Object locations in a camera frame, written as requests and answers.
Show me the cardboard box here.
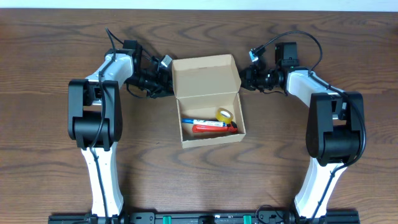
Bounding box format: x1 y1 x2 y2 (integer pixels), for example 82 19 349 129
172 54 246 149

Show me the yellow tape roll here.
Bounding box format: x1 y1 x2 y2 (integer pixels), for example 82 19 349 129
215 108 234 124

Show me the red utility knife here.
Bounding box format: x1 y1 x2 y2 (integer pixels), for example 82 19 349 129
192 123 238 133

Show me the blue capped marker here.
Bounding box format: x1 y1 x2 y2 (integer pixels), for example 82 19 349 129
181 118 227 127

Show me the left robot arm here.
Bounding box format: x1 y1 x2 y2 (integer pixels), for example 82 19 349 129
68 40 174 223

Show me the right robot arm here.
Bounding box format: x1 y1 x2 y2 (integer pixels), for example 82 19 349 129
239 42 366 223

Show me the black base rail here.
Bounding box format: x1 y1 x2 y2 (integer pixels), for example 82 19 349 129
48 204 361 224

